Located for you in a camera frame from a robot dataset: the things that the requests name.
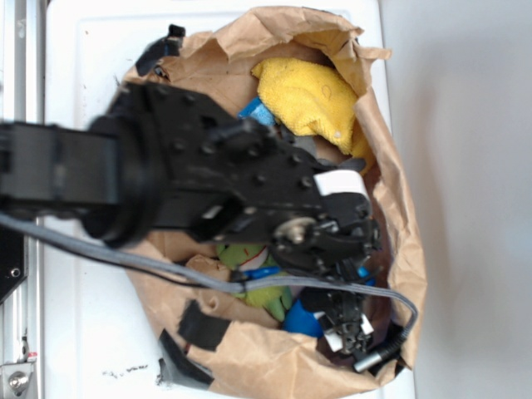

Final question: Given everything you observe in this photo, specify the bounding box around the blue bottle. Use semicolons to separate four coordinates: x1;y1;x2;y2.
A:
283;299;324;338

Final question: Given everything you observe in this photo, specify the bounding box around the grey braided cable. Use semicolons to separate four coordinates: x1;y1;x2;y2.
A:
0;214;419;333

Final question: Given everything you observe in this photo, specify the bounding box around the yellow towel cloth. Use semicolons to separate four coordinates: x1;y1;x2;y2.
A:
251;57;376;175

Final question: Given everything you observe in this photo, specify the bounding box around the brown paper bag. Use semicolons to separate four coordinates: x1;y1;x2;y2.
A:
121;5;428;398

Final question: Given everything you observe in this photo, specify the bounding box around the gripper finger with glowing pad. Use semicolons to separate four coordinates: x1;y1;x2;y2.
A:
319;313;374;353

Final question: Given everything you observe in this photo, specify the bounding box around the blue sponge block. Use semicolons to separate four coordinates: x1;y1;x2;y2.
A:
238;96;276;126

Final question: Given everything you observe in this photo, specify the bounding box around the green plush turtle toy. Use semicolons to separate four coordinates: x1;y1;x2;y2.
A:
215;244;293;323

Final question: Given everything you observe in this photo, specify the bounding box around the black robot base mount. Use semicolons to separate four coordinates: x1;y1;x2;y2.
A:
0;227;27;304

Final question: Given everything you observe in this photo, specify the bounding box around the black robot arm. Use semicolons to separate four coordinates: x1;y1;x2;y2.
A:
1;83;380;353

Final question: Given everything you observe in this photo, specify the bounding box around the aluminium rail frame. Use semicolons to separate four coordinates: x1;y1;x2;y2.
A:
1;1;47;398

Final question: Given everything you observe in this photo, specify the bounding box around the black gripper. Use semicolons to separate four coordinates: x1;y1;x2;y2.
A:
109;83;381;274

